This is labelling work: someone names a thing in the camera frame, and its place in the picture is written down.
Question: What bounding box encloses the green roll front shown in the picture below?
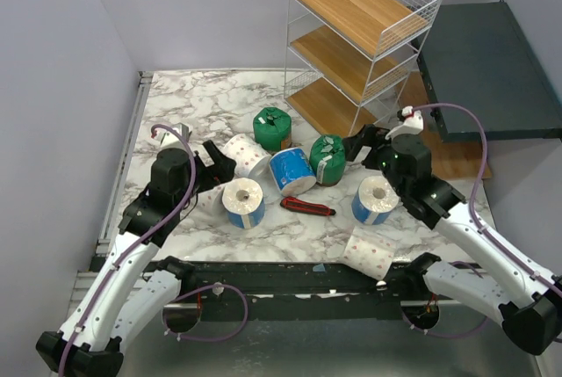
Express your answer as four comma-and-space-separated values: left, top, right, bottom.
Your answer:
309, 134, 346, 186

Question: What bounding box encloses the green roll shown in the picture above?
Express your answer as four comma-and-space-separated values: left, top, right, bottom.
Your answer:
309, 134, 346, 186
253, 107, 292, 152

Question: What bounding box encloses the green roll back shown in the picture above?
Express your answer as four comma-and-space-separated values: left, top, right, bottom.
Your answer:
253, 107, 292, 152

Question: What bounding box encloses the white wire wooden shelf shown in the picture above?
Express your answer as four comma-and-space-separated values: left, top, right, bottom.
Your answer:
284, 0, 443, 137

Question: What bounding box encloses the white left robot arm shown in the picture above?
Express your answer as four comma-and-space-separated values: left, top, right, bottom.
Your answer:
36, 141, 236, 376

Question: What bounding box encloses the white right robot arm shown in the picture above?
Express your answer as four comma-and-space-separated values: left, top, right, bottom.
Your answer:
343, 124, 561, 355

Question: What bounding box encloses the pink dotted roll left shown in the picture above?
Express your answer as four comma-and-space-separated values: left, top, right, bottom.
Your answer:
198, 184, 226, 215

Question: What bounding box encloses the pink dotted roll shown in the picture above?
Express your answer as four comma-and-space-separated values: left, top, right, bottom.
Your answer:
222, 134, 271, 179
338, 227, 396, 280
198, 184, 226, 215

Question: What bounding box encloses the pink dotted roll centre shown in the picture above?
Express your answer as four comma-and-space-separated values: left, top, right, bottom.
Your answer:
222, 134, 271, 179

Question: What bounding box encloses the blue roll standing left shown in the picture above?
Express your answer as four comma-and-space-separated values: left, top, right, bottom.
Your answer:
222, 178, 265, 229

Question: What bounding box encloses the blue roll standing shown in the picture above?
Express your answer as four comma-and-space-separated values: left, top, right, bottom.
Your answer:
351, 176, 400, 225
222, 178, 265, 229

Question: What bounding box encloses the blue roll standing right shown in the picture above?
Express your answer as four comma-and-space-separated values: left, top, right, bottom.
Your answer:
351, 176, 400, 225

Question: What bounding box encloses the wooden board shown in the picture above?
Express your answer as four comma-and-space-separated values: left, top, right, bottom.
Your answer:
399, 71, 482, 179

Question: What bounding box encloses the blue wrapped paper roll lying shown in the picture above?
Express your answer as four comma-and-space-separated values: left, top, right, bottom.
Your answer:
269, 148, 317, 197

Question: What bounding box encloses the red black utility knife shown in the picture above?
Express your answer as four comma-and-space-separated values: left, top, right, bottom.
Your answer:
280, 197, 336, 217

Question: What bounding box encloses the pink dotted roll front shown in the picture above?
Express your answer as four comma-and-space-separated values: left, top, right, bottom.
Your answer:
338, 227, 396, 280

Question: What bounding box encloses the dark green metal box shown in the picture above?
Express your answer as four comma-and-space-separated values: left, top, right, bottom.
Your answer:
418, 1, 561, 142

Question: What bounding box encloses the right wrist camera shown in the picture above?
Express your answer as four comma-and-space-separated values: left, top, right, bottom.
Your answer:
385, 105, 424, 140

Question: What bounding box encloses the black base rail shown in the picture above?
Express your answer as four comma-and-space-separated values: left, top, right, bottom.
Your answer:
167, 261, 445, 329

